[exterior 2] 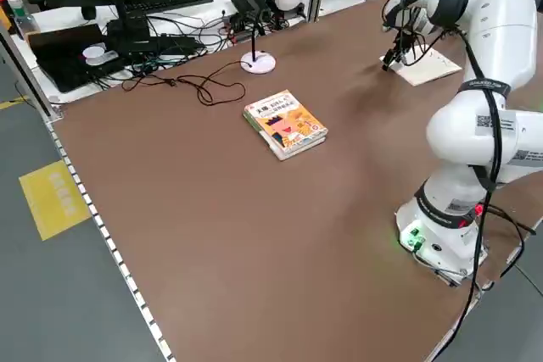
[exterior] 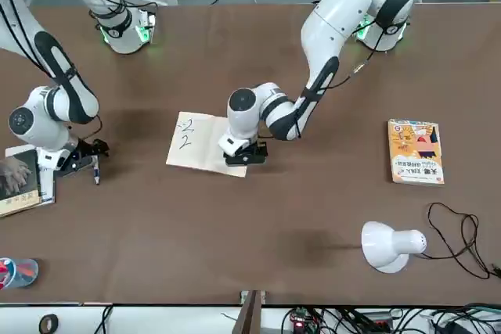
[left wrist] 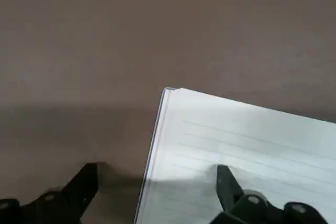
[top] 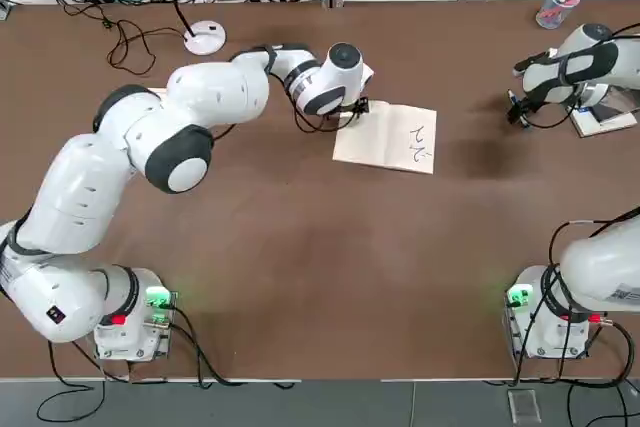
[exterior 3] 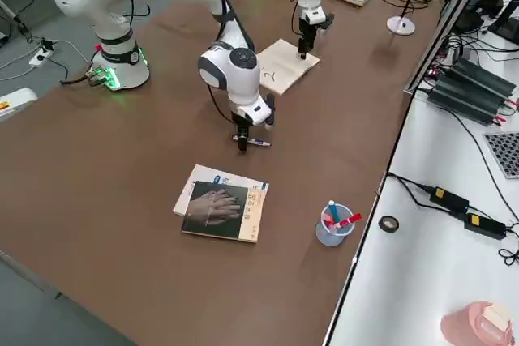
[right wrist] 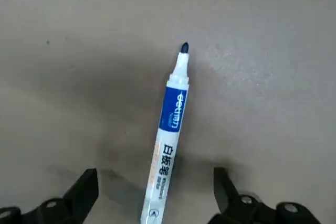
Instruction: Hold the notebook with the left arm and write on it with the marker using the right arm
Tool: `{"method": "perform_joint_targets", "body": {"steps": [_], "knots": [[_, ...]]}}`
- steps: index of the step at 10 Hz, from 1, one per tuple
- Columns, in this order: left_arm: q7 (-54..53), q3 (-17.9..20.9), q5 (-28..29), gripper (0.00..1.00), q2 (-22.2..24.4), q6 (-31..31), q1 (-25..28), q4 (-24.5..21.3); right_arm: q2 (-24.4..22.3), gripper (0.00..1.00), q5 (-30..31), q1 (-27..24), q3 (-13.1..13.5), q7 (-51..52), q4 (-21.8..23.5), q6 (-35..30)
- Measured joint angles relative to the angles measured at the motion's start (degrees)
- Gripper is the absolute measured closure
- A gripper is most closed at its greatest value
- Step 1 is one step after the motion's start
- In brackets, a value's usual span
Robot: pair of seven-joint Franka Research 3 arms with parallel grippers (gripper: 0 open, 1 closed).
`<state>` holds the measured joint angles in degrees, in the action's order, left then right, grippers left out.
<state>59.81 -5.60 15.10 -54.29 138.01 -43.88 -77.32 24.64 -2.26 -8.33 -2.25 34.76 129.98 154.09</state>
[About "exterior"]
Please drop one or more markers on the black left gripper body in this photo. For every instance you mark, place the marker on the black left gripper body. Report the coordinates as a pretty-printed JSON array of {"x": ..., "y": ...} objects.
[{"x": 259, "y": 148}]

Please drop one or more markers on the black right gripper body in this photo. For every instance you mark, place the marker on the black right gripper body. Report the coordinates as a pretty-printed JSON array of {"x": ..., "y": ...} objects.
[{"x": 68, "y": 160}]

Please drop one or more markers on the white marker pen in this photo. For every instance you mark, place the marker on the white marker pen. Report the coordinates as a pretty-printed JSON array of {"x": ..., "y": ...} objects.
[{"x": 96, "y": 171}]

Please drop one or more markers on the cream paper notebook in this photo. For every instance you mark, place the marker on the cream paper notebook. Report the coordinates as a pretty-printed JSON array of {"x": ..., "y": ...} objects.
[{"x": 195, "y": 154}]

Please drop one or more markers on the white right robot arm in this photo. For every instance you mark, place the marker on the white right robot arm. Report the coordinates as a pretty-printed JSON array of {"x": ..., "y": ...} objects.
[{"x": 125, "y": 33}]

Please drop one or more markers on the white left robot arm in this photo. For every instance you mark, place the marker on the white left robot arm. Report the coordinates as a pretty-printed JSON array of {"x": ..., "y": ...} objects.
[{"x": 344, "y": 9}]

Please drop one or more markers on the white book with blue print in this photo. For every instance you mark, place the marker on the white book with blue print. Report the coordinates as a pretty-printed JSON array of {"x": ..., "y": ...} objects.
[{"x": 47, "y": 169}]

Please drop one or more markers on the clear pen cup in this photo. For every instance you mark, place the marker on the clear pen cup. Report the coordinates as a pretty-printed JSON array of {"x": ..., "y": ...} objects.
[{"x": 23, "y": 271}]

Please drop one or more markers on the white desk lamp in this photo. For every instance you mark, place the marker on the white desk lamp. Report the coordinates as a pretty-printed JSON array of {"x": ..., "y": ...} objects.
[{"x": 383, "y": 244}]

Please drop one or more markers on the orange illustrated cover book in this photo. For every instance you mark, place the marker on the orange illustrated cover book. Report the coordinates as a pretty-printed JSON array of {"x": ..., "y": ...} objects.
[{"x": 415, "y": 150}]

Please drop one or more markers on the small circuit board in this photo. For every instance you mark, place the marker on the small circuit board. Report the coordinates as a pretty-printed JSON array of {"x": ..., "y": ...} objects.
[{"x": 299, "y": 316}]

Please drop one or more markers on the black tape roll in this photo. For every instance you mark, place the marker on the black tape roll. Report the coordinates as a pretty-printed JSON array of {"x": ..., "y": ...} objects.
[{"x": 41, "y": 323}]

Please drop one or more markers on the white side desk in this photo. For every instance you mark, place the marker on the white side desk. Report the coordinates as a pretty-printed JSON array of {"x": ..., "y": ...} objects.
[{"x": 156, "y": 318}]

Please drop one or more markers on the black power strip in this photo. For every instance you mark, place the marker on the black power strip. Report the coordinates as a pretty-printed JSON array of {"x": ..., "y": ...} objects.
[{"x": 377, "y": 323}]

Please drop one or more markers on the aluminium frame post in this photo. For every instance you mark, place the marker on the aluminium frame post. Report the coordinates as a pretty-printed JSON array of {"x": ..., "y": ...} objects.
[{"x": 248, "y": 314}]

